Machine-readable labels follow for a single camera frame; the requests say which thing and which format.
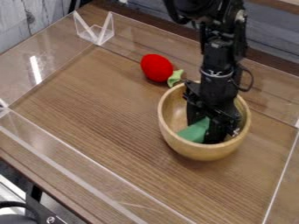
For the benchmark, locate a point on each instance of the clear acrylic corner bracket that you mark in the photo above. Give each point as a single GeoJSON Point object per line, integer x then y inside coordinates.
{"type": "Point", "coordinates": [95, 34]}

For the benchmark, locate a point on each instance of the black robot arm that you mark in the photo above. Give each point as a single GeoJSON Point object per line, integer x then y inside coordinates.
{"type": "Point", "coordinates": [221, 20]}

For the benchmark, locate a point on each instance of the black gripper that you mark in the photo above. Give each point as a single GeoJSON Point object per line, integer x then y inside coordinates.
{"type": "Point", "coordinates": [210, 101]}

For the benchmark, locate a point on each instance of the brown wooden bowl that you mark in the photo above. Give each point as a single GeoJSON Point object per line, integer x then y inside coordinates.
{"type": "Point", "coordinates": [173, 121]}

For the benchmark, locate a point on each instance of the red plush strawberry toy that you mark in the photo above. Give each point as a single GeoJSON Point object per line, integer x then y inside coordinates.
{"type": "Point", "coordinates": [159, 70]}

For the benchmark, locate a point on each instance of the black table leg mount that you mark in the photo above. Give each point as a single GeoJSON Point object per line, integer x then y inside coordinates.
{"type": "Point", "coordinates": [46, 216]}

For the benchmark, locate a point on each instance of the green rectangular block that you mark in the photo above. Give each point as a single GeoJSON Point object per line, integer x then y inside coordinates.
{"type": "Point", "coordinates": [195, 132]}

